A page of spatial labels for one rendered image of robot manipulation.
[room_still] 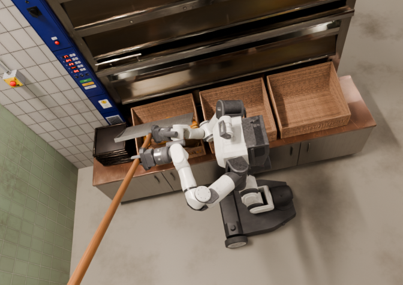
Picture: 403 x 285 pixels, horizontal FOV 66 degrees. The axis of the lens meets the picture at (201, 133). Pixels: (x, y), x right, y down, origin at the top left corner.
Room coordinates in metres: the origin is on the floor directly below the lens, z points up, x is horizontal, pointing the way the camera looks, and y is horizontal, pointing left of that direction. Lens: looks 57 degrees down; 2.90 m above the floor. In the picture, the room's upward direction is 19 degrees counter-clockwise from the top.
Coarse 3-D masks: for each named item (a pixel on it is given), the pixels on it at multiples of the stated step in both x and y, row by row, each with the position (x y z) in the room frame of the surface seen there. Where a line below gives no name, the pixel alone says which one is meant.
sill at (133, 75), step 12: (336, 24) 1.66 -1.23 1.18; (276, 36) 1.74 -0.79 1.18; (288, 36) 1.70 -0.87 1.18; (300, 36) 1.66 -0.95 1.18; (312, 36) 1.65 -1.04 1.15; (228, 48) 1.79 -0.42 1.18; (240, 48) 1.75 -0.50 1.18; (252, 48) 1.71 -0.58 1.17; (264, 48) 1.70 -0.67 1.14; (180, 60) 1.84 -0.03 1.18; (192, 60) 1.80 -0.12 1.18; (204, 60) 1.77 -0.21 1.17; (132, 72) 1.89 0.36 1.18; (144, 72) 1.85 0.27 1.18; (156, 72) 1.82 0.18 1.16
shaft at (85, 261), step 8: (144, 144) 1.06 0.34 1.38; (136, 160) 0.86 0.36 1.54; (136, 168) 0.80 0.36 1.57; (128, 176) 0.72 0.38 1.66; (128, 184) 0.67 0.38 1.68; (120, 192) 0.61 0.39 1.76; (120, 200) 0.56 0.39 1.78; (112, 208) 0.51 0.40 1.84; (104, 216) 0.47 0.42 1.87; (112, 216) 0.47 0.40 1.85; (104, 224) 0.43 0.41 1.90; (96, 232) 0.40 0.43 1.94; (104, 232) 0.40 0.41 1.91; (96, 240) 0.37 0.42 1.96; (88, 248) 0.34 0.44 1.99; (96, 248) 0.34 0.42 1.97; (88, 256) 0.31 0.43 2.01; (80, 264) 0.29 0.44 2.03; (88, 264) 0.28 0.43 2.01; (80, 272) 0.26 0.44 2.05; (72, 280) 0.24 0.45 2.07; (80, 280) 0.24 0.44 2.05
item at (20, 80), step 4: (12, 72) 1.93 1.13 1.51; (16, 72) 1.92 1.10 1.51; (4, 76) 1.91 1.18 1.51; (8, 76) 1.90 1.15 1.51; (12, 76) 1.89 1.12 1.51; (16, 76) 1.88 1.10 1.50; (20, 76) 1.92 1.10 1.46; (4, 80) 1.89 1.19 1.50; (8, 80) 1.89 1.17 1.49; (12, 80) 1.88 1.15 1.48; (16, 80) 1.88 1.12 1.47; (20, 80) 1.88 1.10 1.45; (24, 80) 1.91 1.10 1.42; (8, 84) 1.89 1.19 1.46; (16, 84) 1.88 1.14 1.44; (20, 84) 1.88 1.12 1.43; (24, 84) 1.89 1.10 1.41
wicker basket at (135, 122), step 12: (180, 96) 1.78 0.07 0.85; (192, 96) 1.74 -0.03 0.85; (132, 108) 1.83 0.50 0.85; (144, 108) 1.81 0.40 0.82; (156, 108) 1.79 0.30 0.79; (168, 108) 1.77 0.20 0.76; (180, 108) 1.75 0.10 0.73; (144, 120) 1.78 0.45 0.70; (156, 120) 1.76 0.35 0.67; (156, 144) 1.57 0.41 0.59; (192, 144) 1.44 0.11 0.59; (192, 156) 1.32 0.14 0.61
